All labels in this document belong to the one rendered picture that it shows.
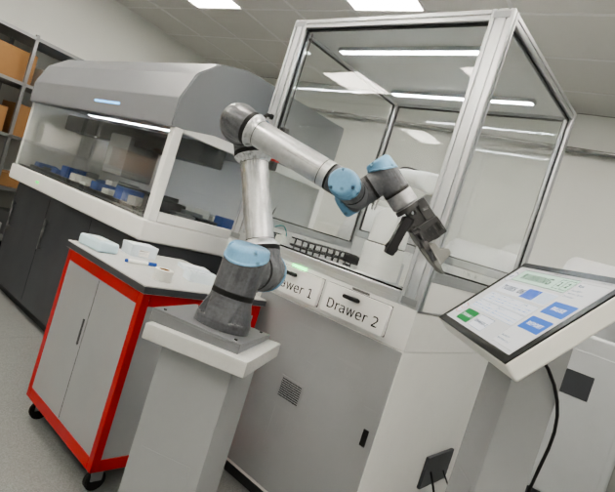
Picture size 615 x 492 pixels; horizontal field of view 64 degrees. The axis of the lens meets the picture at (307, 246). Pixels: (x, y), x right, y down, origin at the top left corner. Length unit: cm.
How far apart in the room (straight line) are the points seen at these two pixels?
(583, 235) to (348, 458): 352
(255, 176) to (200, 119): 112
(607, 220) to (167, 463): 424
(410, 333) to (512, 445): 53
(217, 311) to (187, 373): 17
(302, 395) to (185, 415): 74
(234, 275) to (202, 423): 37
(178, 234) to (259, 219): 119
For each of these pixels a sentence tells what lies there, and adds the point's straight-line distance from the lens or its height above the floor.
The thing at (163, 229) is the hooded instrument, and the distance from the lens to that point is 254.
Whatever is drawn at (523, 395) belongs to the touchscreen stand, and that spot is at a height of 88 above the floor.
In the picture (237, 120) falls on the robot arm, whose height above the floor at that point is 132.
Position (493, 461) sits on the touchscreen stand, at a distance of 137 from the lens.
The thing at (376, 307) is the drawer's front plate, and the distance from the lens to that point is 177.
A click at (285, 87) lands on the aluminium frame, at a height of 167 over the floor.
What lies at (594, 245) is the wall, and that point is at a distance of 491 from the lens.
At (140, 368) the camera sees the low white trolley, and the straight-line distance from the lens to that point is 185.
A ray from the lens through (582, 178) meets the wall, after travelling 503.
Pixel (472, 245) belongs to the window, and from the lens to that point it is 200.
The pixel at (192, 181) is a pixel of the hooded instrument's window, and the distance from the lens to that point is 260.
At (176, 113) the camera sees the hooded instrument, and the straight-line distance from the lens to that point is 248.
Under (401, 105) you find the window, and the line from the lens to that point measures 196.
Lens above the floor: 111
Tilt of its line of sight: 2 degrees down
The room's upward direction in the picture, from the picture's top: 18 degrees clockwise
